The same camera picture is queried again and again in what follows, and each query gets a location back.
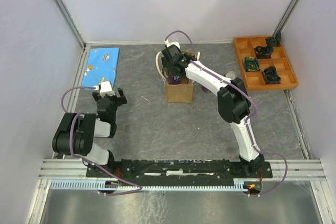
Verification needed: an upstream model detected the purple Fanta can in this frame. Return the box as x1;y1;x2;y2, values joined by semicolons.
202;86;210;92
168;76;181;85

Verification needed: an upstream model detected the brown canvas tote bag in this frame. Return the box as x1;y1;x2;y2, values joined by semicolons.
155;51;200;103

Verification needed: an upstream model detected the red Coke can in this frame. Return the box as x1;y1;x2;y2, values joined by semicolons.
225;71;237;80

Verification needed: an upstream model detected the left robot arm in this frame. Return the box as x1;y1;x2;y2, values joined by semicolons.
52;88;127;177

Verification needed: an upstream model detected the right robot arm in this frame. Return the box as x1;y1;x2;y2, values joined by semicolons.
155;44;265;177

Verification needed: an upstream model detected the blue patterned cloth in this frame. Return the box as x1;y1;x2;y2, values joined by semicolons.
81;47;120;87

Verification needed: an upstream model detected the orange compartment tray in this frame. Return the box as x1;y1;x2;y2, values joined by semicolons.
233;36;299;91

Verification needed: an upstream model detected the blue yellow rolled tie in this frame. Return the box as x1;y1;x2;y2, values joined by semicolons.
243;57;260;72

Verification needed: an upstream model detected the black rolled belt lower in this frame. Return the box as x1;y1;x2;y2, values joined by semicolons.
262;66;281;84

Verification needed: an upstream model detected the green rolled tie corner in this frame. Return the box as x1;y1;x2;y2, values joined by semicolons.
265;31;282;47

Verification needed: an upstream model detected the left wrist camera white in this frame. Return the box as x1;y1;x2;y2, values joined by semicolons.
94;81;116;97

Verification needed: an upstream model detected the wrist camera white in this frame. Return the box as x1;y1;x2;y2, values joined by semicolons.
164;39;181;49
94;81;116;97

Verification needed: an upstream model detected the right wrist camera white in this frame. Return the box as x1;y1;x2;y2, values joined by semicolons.
164;39;181;49

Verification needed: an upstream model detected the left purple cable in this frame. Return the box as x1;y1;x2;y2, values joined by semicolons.
60;86;144;197

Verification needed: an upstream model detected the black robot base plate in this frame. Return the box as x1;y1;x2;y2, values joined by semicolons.
86;159;272;187

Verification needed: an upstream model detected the blue slotted cable duct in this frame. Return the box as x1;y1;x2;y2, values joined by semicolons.
49;179;250;190

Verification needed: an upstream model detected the aluminium frame rail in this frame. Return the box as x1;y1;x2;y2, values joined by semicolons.
38;159;326;182

